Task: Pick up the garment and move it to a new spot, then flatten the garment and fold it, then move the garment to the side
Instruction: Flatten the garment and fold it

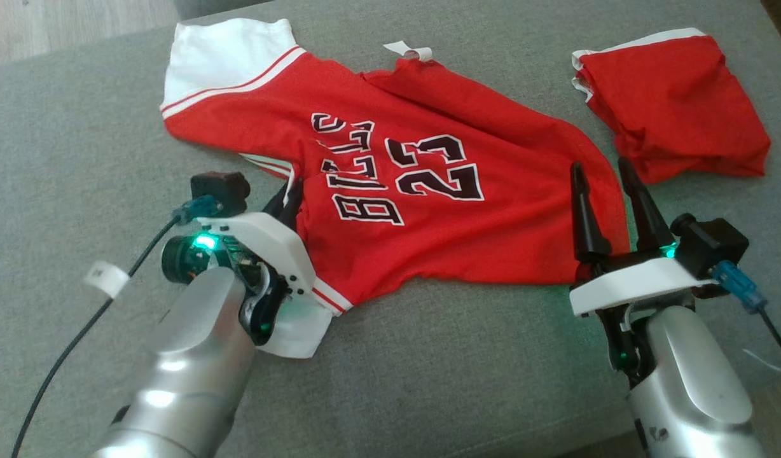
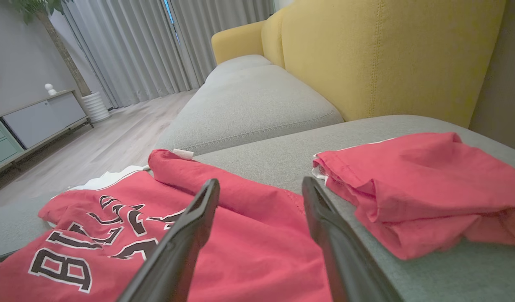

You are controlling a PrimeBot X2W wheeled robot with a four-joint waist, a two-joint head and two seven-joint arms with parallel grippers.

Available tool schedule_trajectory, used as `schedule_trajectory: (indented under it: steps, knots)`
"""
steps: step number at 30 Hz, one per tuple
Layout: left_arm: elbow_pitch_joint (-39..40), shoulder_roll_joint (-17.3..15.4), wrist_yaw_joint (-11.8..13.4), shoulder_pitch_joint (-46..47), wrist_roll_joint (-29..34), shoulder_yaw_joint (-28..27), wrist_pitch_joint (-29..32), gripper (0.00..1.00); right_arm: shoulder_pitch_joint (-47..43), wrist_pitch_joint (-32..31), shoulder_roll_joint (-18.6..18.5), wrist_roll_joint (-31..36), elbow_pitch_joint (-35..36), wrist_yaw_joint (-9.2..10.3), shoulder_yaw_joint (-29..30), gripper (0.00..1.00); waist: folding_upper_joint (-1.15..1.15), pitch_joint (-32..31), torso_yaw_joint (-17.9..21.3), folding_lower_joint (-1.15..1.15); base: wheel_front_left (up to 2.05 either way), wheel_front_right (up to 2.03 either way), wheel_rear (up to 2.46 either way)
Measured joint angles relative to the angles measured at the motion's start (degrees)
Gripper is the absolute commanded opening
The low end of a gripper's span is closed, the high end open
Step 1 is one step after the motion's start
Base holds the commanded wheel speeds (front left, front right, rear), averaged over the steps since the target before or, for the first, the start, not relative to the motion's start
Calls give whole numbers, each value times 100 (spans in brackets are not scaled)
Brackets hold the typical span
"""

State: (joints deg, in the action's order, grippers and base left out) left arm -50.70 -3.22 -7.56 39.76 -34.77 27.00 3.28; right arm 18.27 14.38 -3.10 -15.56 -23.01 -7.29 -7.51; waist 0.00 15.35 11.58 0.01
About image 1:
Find grey sofa cushion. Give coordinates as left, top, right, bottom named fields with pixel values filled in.
left=174, top=0, right=270, bottom=20

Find white cable tie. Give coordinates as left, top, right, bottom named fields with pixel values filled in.
left=743, top=349, right=781, bottom=373

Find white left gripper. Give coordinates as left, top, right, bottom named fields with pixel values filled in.
left=162, top=179, right=316, bottom=347

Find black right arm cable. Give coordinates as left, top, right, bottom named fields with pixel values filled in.
left=712, top=260, right=781, bottom=440

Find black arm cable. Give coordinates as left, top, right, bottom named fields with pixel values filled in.
left=712, top=260, right=781, bottom=440
left=12, top=194, right=225, bottom=458

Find grey sofa seat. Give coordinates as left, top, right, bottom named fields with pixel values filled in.
left=0, top=0, right=781, bottom=458

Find white cable label tape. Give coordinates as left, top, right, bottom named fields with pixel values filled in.
left=84, top=261, right=130, bottom=300

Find red white-striped shorts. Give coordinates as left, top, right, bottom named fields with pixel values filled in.
left=572, top=27, right=771, bottom=185

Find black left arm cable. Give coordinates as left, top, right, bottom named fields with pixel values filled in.
left=12, top=194, right=225, bottom=458

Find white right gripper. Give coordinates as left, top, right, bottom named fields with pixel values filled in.
left=569, top=157, right=715, bottom=389

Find red Bulls 23 jersey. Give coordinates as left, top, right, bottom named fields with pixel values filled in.
left=160, top=18, right=630, bottom=359

